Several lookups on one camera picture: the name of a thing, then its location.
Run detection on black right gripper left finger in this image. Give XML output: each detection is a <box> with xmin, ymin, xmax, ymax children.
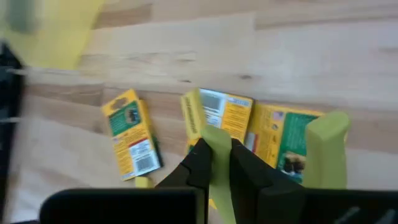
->
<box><xmin>40</xmin><ymin>138</ymin><xmax>213</xmax><ymax>224</ymax></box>

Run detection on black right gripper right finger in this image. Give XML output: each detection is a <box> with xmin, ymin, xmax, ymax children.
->
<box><xmin>229</xmin><ymin>138</ymin><xmax>398</xmax><ymax>224</ymax></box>

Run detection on yellow rectangular eraser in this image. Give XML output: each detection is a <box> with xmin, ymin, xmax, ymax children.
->
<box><xmin>135</xmin><ymin>176</ymin><xmax>155</xmax><ymax>189</ymax></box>

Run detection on yellow green crayon box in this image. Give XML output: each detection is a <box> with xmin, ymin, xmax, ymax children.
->
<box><xmin>180</xmin><ymin>88</ymin><xmax>254</xmax><ymax>155</ymax></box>
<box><xmin>101</xmin><ymin>88</ymin><xmax>165</xmax><ymax>182</ymax></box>
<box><xmin>244</xmin><ymin>102</ymin><xmax>348</xmax><ymax>185</ymax></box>

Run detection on green handled pliers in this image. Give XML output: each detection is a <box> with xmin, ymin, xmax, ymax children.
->
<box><xmin>200</xmin><ymin>111</ymin><xmax>351</xmax><ymax>224</ymax></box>

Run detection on yellow translucent plastic bin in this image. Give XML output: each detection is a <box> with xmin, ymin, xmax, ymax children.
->
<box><xmin>0</xmin><ymin>0</ymin><xmax>105</xmax><ymax>71</ymax></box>

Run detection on black aluminium table frame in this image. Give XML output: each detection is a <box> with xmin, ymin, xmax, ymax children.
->
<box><xmin>0</xmin><ymin>42</ymin><xmax>25</xmax><ymax>224</ymax></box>

